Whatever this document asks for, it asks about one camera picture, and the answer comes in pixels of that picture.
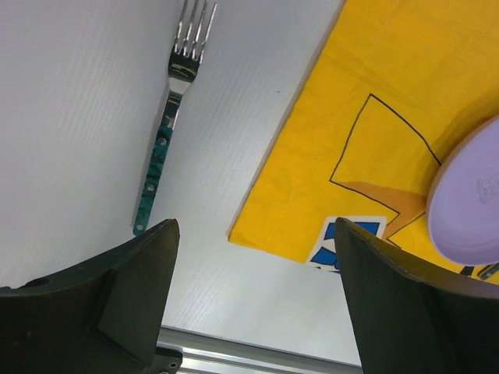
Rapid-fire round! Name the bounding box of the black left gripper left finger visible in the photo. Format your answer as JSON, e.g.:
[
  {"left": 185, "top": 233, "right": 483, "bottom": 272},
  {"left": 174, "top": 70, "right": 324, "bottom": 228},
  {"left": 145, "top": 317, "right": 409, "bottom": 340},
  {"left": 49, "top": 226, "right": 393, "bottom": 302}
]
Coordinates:
[{"left": 1, "top": 219, "right": 180, "bottom": 373}]

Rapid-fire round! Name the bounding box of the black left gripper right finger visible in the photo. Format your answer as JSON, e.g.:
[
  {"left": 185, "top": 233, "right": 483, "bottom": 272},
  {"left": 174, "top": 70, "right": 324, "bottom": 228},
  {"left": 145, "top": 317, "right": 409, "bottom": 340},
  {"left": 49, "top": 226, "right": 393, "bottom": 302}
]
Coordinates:
[{"left": 334, "top": 218, "right": 498, "bottom": 373}]

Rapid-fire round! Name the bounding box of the purple plastic plate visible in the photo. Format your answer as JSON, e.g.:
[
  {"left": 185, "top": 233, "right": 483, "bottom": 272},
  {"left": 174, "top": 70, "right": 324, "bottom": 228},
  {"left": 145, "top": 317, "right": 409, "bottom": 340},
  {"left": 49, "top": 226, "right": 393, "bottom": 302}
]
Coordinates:
[{"left": 426, "top": 116, "right": 498, "bottom": 266}]

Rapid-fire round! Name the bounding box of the yellow cartoon placemat cloth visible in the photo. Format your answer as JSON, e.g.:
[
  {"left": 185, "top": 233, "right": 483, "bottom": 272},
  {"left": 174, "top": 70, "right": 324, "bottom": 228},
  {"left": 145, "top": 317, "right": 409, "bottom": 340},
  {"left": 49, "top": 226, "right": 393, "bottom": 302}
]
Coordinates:
[{"left": 228, "top": 1, "right": 498, "bottom": 273}]

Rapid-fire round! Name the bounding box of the fork with green handle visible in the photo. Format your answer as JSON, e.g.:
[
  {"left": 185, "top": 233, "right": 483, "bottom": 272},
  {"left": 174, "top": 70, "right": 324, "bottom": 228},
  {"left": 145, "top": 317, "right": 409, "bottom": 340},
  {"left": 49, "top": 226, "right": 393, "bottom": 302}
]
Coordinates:
[{"left": 133, "top": 1, "right": 218, "bottom": 236}]

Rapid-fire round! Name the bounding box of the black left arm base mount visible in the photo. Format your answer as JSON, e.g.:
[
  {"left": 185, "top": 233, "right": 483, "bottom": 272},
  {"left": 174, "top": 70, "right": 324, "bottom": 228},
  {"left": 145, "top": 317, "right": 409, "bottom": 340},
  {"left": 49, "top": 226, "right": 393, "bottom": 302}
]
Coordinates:
[{"left": 148, "top": 347, "right": 183, "bottom": 374}]

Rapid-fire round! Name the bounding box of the aluminium rail frame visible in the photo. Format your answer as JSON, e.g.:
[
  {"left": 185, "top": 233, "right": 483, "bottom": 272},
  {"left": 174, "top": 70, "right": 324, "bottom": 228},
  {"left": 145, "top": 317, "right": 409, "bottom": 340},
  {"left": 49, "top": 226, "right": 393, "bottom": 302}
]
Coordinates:
[{"left": 157, "top": 327, "right": 362, "bottom": 374}]

